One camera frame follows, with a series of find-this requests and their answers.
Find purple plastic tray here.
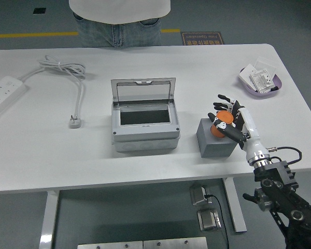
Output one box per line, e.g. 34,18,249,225
235,66,284,99

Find transparent hinged box lid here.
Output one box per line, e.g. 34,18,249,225
110,77,177,105

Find metal floor socket box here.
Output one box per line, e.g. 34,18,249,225
196,209,222,231
189,183,210,206

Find white labelled switch module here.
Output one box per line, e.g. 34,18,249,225
249,68,275,93

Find grey block with round hole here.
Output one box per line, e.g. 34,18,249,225
196,118,238,158

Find black floor cable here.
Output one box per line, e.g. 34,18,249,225
204,193,230,249

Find white power strip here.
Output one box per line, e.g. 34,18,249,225
0,75,26,122

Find orange cylindrical battery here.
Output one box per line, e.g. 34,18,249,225
209,110,235,139

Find white power cord with plug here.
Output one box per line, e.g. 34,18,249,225
18,53,87,130

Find white table leg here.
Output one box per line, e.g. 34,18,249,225
222,177,247,233
39,190,60,249

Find grey electrical junction box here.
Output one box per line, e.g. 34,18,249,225
111,100,181,153

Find clear plastic bag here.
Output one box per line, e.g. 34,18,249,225
253,56,278,76

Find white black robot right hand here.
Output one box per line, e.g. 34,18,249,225
207,93,269,163

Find dark floor sign with text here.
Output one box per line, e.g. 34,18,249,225
180,31,224,46

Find plain white square box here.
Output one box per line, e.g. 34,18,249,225
238,64,260,91

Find person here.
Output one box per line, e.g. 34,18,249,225
68,0,172,48

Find grey metal plate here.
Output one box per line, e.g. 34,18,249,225
77,240,143,249
143,236,208,249

